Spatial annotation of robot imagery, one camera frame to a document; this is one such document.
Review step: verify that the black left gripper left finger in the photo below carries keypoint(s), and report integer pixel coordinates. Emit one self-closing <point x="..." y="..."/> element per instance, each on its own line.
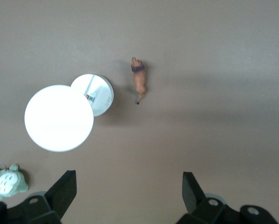
<point x="48" y="207"/>

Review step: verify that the grey green Totoro plush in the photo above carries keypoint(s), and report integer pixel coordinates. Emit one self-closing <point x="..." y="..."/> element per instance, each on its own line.
<point x="6" y="184"/>

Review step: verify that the brown lion statue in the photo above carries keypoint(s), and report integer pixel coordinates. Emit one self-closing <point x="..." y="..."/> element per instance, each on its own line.
<point x="139" y="79"/>

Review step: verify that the white round desk lamp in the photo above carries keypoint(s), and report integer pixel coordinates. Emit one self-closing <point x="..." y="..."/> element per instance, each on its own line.
<point x="57" y="116"/>

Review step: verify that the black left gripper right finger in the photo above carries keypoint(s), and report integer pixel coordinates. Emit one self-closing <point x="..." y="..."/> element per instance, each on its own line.
<point x="204" y="212"/>

